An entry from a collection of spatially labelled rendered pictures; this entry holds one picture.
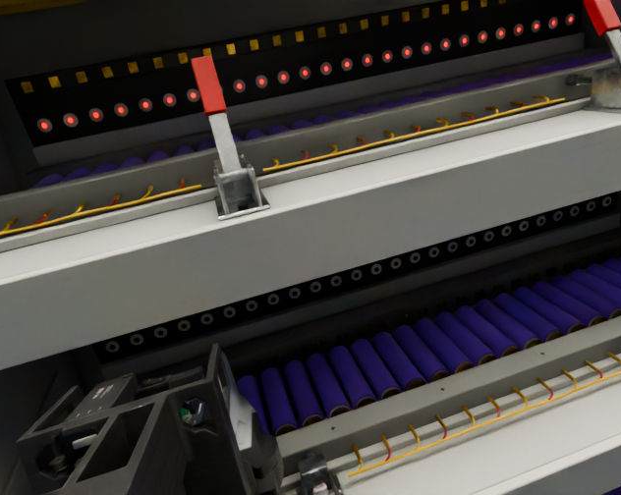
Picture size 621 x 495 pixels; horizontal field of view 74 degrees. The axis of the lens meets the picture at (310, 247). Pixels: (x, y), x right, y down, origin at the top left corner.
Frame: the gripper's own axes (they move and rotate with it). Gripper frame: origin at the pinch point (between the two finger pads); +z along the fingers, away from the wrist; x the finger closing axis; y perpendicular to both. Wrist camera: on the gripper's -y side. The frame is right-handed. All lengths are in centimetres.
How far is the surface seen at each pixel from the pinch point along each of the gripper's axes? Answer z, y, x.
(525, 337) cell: -0.4, -1.7, -25.5
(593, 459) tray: -8.0, -7.0, -23.2
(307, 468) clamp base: -5.3, -2.8, -6.1
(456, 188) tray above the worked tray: -7.5, 11.5, -18.5
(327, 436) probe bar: -3.5, -2.3, -8.0
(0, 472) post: -2.3, 1.8, 11.5
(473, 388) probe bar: -3.6, -2.4, -18.6
